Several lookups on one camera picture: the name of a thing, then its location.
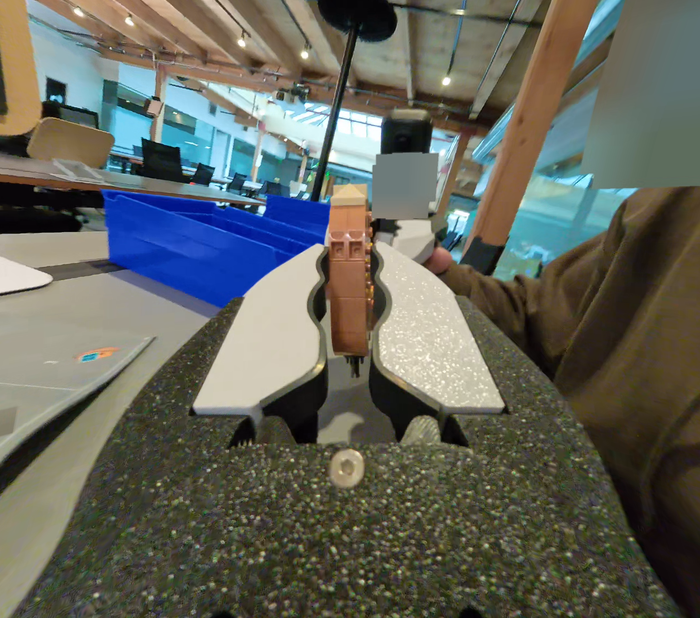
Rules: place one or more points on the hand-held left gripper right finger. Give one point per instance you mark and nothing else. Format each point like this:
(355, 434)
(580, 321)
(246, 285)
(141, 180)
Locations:
(432, 344)

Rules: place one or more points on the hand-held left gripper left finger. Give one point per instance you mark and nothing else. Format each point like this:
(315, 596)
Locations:
(262, 344)

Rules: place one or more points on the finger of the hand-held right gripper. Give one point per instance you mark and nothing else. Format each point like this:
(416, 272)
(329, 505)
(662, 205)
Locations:
(415, 241)

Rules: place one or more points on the brown toy brick assembly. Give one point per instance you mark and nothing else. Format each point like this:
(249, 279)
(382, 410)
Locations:
(347, 301)

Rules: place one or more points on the person's right forearm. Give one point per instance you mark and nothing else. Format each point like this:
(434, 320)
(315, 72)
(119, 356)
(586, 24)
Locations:
(519, 301)

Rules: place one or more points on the grey desk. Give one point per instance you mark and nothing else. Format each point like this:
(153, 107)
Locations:
(82, 312)

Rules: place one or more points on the person's right hand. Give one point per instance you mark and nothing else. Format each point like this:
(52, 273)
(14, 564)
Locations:
(440, 260)

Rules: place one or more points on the blue plastic bin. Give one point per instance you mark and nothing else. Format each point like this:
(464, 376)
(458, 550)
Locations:
(295, 216)
(180, 252)

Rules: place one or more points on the black pole stand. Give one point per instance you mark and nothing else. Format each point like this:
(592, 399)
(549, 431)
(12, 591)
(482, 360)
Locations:
(358, 11)

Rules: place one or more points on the long wooden table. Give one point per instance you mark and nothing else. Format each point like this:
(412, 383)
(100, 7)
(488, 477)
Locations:
(136, 186)

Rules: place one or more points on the black office chair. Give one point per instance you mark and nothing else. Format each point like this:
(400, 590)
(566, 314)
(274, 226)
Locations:
(161, 161)

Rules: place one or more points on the grey instruction booklet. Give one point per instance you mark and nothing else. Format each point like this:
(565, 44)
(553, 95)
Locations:
(54, 377)

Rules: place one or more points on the person's brown jacket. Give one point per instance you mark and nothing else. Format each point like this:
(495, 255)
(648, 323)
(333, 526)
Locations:
(645, 355)

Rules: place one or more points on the white monitor stand base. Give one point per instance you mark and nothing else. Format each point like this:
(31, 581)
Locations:
(22, 276)

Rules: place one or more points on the clear plastic holder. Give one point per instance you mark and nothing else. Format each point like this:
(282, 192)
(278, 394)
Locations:
(79, 168)

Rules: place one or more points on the wood-framed black monitor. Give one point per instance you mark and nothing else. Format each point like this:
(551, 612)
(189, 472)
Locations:
(16, 27)

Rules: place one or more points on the wooden post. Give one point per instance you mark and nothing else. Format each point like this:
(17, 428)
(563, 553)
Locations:
(547, 82)

